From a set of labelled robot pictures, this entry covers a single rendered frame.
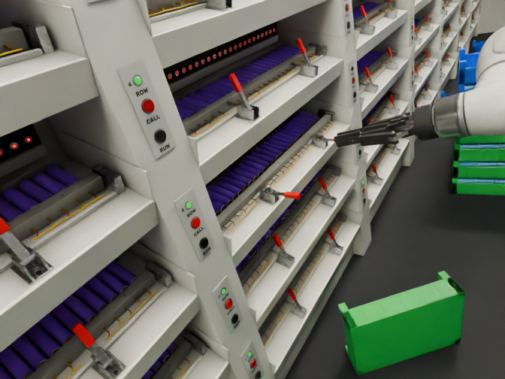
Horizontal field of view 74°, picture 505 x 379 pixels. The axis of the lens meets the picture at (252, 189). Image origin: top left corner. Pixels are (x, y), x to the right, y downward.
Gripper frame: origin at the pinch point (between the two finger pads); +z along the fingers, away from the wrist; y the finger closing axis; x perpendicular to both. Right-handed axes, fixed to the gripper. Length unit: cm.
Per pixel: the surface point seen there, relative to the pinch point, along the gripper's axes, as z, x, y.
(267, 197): 8.4, 0.4, -27.6
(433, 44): 12, -12, 156
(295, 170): 9.3, -0.5, -13.8
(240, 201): 10.8, 3.1, -33.3
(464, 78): -15, -11, 65
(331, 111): 11.0, 3.5, 15.7
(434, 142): 13, -56, 114
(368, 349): 1, -48, -26
